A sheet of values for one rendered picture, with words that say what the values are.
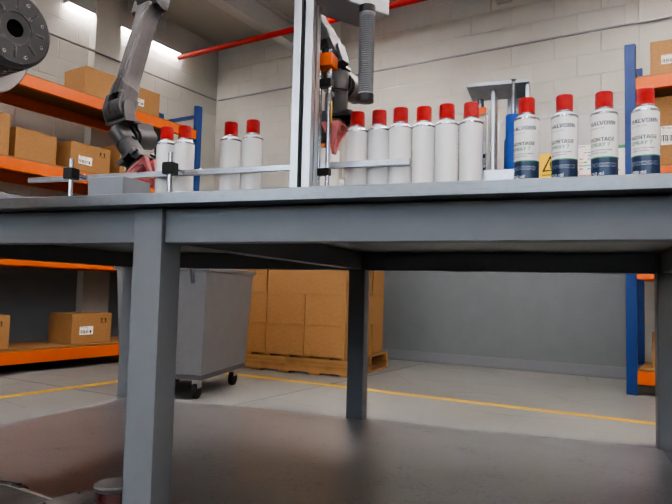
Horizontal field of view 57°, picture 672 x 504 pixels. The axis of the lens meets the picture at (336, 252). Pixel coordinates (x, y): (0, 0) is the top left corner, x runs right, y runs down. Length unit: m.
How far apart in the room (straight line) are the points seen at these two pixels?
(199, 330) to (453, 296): 2.95
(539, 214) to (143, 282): 0.67
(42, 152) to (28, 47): 4.14
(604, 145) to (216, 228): 0.77
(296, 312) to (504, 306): 1.96
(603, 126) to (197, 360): 2.93
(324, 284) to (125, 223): 3.82
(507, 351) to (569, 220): 4.97
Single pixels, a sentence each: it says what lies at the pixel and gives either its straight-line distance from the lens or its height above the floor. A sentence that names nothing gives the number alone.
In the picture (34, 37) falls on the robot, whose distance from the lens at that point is 1.34.
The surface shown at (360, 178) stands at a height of 0.93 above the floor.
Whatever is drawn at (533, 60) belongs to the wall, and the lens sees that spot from 6.17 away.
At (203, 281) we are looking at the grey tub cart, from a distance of 3.74.
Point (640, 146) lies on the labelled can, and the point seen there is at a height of 0.97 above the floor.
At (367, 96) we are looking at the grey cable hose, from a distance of 1.34.
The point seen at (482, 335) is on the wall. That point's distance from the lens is 5.92.
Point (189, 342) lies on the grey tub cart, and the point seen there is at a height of 0.34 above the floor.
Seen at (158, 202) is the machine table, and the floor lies 0.81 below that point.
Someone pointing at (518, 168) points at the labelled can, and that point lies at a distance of 1.34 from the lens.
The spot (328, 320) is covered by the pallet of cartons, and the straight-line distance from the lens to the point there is 4.90.
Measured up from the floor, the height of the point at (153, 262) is 0.71.
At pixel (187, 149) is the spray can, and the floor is 1.02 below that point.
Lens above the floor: 0.67
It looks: 4 degrees up
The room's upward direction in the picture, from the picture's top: 1 degrees clockwise
